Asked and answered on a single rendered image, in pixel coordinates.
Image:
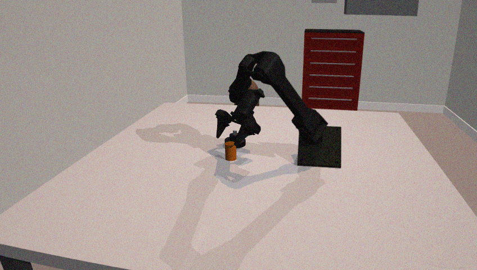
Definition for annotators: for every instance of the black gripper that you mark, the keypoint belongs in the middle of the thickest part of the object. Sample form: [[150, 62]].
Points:
[[239, 116]]

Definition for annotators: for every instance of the dark grey round pedestal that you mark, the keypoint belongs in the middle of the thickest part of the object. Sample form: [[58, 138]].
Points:
[[232, 137]]

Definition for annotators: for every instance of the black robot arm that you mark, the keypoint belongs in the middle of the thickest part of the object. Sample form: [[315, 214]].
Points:
[[271, 70]]

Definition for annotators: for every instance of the orange knob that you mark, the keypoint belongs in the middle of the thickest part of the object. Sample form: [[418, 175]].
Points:
[[230, 151]]

